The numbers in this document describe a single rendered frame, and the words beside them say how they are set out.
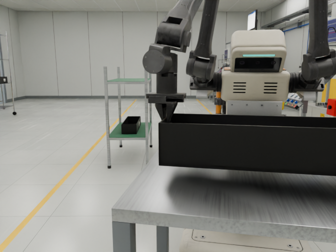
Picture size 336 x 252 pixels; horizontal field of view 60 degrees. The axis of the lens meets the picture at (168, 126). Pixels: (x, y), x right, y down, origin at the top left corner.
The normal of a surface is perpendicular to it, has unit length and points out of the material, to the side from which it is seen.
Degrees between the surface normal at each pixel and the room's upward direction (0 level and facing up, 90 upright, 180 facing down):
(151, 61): 89
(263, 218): 0
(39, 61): 90
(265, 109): 90
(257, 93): 98
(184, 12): 46
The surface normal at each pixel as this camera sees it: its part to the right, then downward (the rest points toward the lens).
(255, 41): -0.12, -0.59
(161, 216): -0.18, 0.19
